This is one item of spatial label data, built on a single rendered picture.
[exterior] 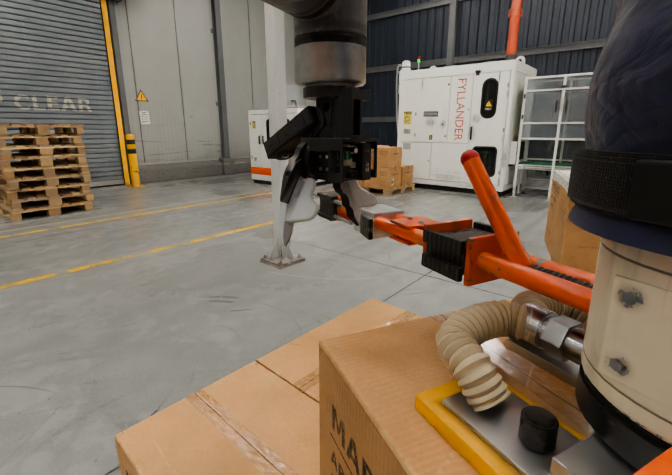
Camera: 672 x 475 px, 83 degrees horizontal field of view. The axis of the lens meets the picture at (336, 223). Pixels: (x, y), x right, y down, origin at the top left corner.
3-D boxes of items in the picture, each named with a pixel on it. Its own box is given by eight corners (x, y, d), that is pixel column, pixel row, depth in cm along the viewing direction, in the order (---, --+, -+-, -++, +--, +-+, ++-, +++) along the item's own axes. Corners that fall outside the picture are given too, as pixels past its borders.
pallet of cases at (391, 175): (415, 190, 788) (417, 146, 766) (388, 196, 712) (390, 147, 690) (367, 184, 863) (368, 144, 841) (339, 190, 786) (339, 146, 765)
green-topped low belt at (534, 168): (594, 199, 680) (600, 164, 664) (590, 204, 641) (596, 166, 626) (519, 192, 757) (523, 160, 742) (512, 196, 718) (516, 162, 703)
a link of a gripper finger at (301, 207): (293, 244, 44) (325, 175, 46) (262, 234, 48) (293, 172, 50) (309, 254, 46) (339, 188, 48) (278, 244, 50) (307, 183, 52)
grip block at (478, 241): (519, 274, 48) (525, 230, 47) (462, 288, 44) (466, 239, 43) (469, 256, 56) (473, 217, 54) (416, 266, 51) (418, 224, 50)
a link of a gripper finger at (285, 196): (279, 197, 47) (309, 137, 49) (271, 196, 48) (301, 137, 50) (302, 214, 50) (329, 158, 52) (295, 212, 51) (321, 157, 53)
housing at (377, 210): (404, 234, 67) (405, 209, 66) (371, 239, 64) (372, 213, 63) (382, 226, 73) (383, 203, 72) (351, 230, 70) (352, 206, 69)
